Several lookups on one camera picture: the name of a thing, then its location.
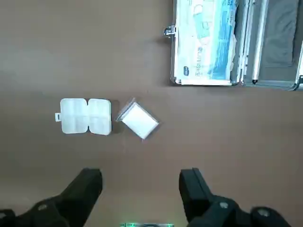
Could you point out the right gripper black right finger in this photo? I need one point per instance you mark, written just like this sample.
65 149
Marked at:
198 198

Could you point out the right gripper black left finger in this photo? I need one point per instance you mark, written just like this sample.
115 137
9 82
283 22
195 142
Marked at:
78 196

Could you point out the white translucent medicine box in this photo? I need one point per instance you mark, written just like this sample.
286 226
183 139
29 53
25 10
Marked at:
85 116

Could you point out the white triangular bandage packet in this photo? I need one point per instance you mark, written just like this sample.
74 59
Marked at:
139 120

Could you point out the aluminium medical kit case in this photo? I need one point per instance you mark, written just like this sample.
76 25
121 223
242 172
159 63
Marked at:
274 47

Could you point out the blue white face mask packet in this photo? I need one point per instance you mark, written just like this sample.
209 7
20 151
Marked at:
203 47

